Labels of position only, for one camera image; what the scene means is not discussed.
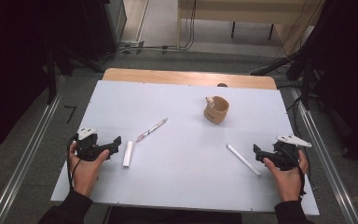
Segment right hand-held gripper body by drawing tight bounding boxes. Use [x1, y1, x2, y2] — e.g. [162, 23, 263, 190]
[262, 133, 312, 172]

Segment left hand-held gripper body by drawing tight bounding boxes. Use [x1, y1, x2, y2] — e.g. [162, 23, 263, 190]
[74, 126, 116, 162]

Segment thick white marker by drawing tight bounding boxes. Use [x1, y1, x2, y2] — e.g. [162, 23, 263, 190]
[122, 140, 135, 168]

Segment slim white pen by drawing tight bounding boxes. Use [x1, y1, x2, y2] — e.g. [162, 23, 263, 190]
[226, 143, 262, 176]

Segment clear pen with red ink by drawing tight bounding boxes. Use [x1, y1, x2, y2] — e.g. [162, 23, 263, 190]
[134, 118, 169, 144]

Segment tan pen holder cup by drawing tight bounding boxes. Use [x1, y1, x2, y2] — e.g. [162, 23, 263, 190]
[203, 95, 230, 125]

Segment person's left hand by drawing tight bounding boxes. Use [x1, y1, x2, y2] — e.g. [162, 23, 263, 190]
[69, 142, 110, 199]

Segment person's right hand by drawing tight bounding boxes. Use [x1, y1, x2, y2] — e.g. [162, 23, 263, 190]
[263, 149, 310, 203]

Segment white table board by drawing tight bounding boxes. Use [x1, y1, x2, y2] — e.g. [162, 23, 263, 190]
[49, 79, 321, 217]

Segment black metal stand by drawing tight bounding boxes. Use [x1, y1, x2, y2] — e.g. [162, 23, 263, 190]
[250, 52, 324, 110]
[45, 43, 101, 105]

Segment wooden table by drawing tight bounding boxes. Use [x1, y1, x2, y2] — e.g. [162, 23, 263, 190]
[102, 67, 278, 91]

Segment person's dark clothing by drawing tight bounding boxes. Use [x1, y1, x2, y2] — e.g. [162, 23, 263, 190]
[106, 206, 243, 224]

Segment dark curtain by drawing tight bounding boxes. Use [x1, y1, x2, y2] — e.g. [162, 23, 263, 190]
[0, 0, 119, 160]
[304, 0, 358, 167]

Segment grey cabinet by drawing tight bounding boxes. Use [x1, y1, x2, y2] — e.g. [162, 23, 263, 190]
[103, 0, 128, 43]

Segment light wooden desk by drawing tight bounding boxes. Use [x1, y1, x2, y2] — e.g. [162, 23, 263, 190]
[176, 0, 325, 55]

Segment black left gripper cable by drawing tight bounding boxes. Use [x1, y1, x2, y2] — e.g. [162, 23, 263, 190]
[65, 133, 83, 191]

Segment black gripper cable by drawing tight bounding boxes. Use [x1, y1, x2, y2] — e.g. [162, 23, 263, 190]
[292, 148, 308, 200]
[65, 133, 83, 191]

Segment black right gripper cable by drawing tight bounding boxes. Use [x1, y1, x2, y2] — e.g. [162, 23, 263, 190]
[292, 148, 308, 200]

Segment black floor cable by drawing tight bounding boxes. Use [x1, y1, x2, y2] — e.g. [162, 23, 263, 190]
[285, 83, 316, 189]

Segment metal floor rail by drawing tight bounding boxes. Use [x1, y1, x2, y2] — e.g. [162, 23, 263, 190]
[290, 88, 358, 224]
[0, 76, 66, 224]

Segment grey floor cables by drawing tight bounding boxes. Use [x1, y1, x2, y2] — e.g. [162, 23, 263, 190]
[99, 43, 194, 62]

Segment hanging black cables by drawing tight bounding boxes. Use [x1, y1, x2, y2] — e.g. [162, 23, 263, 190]
[183, 0, 199, 50]

